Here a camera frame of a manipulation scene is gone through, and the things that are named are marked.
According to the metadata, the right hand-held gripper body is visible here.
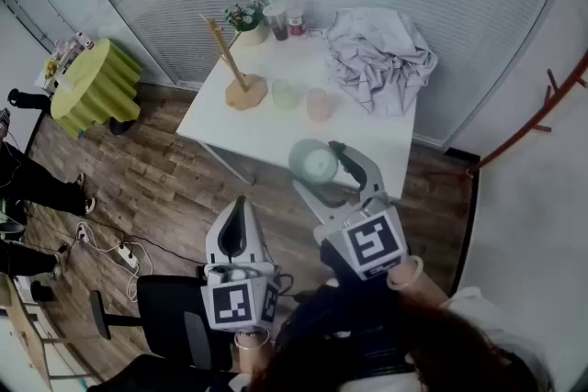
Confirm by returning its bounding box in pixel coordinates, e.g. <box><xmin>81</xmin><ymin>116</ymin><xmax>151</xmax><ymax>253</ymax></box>
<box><xmin>313</xmin><ymin>192</ymin><xmax>410</xmax><ymax>281</ymax></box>

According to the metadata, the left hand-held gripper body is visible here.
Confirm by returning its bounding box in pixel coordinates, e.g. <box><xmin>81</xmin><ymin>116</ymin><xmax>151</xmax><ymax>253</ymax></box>
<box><xmin>200</xmin><ymin>262</ymin><xmax>282</xmax><ymax>334</ymax></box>

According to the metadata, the teal textured cup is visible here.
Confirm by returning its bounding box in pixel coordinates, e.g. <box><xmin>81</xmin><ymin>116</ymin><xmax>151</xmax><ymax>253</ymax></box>
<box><xmin>288</xmin><ymin>138</ymin><xmax>340</xmax><ymax>185</ymax></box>

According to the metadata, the pink cup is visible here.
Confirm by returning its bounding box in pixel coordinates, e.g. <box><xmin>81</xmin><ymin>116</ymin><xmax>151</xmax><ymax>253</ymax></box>
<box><xmin>306</xmin><ymin>87</ymin><xmax>333</xmax><ymax>122</ymax></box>

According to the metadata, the pale green cup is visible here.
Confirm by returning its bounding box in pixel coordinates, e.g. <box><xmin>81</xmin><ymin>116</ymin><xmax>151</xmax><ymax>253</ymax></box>
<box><xmin>270</xmin><ymin>78</ymin><xmax>300</xmax><ymax>111</ymax></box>

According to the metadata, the wooden cup rack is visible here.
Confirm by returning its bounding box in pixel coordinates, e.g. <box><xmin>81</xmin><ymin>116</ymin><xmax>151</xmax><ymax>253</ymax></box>
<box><xmin>198</xmin><ymin>12</ymin><xmax>269</xmax><ymax>111</ymax></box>

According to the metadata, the person's right forearm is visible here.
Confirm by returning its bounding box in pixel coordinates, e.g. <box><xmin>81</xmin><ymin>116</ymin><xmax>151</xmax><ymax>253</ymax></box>
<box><xmin>388</xmin><ymin>256</ymin><xmax>449</xmax><ymax>308</ymax></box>

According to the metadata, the person's left forearm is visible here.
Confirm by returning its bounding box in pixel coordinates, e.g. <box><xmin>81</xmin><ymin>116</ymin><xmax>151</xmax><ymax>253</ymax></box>
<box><xmin>233</xmin><ymin>328</ymin><xmax>276</xmax><ymax>375</ymax></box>

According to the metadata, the clear lidded drink cup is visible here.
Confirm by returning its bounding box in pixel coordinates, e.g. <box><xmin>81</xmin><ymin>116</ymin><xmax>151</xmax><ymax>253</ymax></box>
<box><xmin>262</xmin><ymin>2</ymin><xmax>289</xmax><ymax>41</ymax></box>

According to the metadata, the pale wrist bangle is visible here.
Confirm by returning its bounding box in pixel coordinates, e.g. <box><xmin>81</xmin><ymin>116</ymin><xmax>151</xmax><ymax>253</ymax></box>
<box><xmin>387</xmin><ymin>255</ymin><xmax>424</xmax><ymax>290</ymax></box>
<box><xmin>233</xmin><ymin>328</ymin><xmax>271</xmax><ymax>351</ymax></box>

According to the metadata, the black office chair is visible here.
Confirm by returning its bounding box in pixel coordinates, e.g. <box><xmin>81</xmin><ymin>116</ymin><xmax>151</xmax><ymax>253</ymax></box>
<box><xmin>86</xmin><ymin>274</ymin><xmax>235</xmax><ymax>392</ymax></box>

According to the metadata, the long white power strip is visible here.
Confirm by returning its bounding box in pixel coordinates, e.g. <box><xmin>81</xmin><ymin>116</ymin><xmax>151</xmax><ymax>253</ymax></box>
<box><xmin>117</xmin><ymin>242</ymin><xmax>140</xmax><ymax>268</ymax></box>

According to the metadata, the person's dark clothing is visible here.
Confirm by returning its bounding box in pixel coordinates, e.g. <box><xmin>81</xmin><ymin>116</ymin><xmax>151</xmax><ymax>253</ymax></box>
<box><xmin>275</xmin><ymin>238</ymin><xmax>414</xmax><ymax>382</ymax></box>

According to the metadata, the crumpled white cloth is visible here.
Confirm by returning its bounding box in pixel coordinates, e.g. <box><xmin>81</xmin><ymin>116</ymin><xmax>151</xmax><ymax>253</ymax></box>
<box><xmin>324</xmin><ymin>6</ymin><xmax>439</xmax><ymax>116</ymax></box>

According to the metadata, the person's white shirt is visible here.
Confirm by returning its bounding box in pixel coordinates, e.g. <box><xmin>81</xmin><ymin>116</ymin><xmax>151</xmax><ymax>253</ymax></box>
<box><xmin>443</xmin><ymin>286</ymin><xmax>552</xmax><ymax>392</ymax></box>

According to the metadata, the reddish-brown coat rack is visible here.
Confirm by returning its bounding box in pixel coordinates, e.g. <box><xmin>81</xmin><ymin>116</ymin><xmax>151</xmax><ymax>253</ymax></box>
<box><xmin>466</xmin><ymin>50</ymin><xmax>588</xmax><ymax>178</ymax></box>

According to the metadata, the glass partition with white blinds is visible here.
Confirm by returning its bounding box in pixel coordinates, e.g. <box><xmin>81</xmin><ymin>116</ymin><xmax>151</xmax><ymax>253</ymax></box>
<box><xmin>59</xmin><ymin>0</ymin><xmax>575</xmax><ymax>143</ymax></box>

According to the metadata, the potted flower plant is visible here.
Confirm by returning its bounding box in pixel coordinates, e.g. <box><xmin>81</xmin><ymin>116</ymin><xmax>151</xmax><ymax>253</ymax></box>
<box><xmin>223</xmin><ymin>0</ymin><xmax>270</xmax><ymax>47</ymax></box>

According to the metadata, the light wooden desk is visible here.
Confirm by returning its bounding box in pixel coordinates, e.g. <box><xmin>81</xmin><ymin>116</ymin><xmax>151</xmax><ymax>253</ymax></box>
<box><xmin>0</xmin><ymin>274</ymin><xmax>97</xmax><ymax>389</ymax></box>

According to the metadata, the round table with green cloth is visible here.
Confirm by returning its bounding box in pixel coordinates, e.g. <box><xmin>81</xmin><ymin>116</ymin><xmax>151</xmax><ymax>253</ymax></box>
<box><xmin>50</xmin><ymin>38</ymin><xmax>143</xmax><ymax>139</ymax></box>

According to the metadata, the black high-back chair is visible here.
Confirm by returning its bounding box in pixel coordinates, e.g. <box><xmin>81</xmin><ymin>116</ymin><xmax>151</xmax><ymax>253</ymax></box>
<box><xmin>7</xmin><ymin>87</ymin><xmax>51</xmax><ymax>112</ymax></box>

